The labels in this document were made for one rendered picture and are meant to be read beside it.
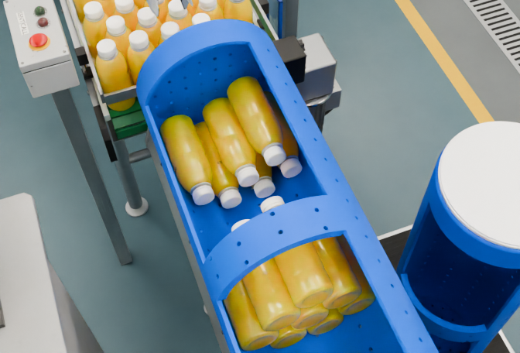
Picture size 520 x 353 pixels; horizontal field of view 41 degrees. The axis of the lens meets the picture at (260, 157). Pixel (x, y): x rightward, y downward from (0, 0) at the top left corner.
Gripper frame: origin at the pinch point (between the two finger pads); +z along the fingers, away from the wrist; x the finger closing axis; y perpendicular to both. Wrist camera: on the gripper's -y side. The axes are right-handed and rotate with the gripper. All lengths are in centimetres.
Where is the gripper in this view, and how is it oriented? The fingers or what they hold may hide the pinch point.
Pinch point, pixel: (169, 5)
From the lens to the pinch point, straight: 142.7
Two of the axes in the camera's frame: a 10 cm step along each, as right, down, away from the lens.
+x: 9.3, -3.0, 2.0
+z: 0.1, 5.6, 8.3
